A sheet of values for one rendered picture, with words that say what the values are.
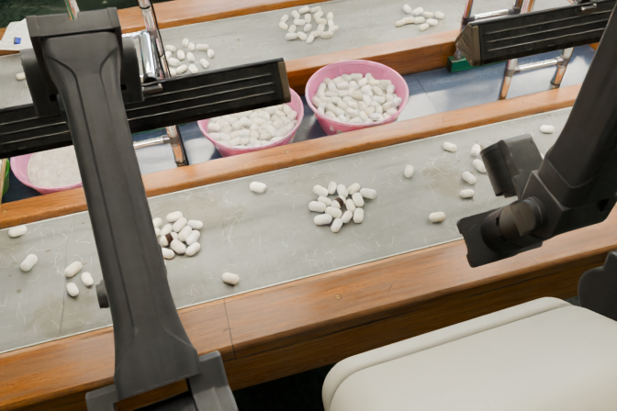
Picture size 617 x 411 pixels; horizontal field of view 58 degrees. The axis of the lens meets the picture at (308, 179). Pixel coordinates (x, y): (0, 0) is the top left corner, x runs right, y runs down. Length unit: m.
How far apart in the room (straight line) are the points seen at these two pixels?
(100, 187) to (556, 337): 0.35
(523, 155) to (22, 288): 0.96
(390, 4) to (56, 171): 1.11
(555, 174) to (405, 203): 0.68
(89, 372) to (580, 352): 0.86
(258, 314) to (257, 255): 0.15
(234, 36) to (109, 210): 1.32
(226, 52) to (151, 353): 1.31
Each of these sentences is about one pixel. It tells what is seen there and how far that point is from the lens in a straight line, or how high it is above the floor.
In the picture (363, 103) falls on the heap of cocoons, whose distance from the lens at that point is 1.47.
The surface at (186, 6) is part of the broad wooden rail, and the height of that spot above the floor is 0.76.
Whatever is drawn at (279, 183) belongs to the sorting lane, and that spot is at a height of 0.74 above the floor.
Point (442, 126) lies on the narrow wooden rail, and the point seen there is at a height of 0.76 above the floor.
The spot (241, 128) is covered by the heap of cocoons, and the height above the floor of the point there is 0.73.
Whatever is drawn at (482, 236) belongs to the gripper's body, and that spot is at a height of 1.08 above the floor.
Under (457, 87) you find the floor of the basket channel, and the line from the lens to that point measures 1.66.
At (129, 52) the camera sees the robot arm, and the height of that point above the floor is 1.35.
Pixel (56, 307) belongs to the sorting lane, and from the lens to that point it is 1.20.
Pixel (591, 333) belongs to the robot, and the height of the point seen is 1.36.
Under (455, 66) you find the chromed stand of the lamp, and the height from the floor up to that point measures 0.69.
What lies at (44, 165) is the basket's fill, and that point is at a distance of 1.49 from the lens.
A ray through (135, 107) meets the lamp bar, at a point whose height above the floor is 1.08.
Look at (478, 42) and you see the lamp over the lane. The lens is 1.11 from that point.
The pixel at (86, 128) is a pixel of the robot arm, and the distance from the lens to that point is 0.50.
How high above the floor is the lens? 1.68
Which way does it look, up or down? 48 degrees down
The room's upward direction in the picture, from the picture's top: 2 degrees counter-clockwise
